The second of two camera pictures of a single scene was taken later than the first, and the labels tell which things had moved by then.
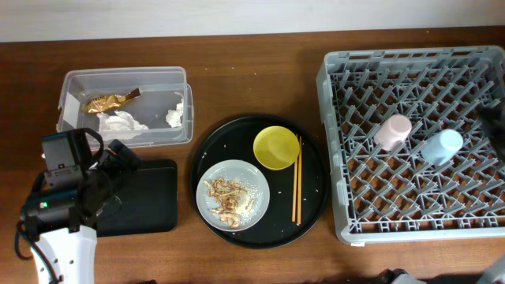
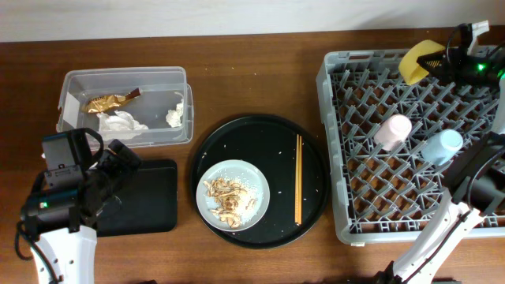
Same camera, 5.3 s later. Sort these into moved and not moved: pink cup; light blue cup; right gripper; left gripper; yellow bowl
Moved: right gripper; yellow bowl
Not moved: light blue cup; left gripper; pink cup
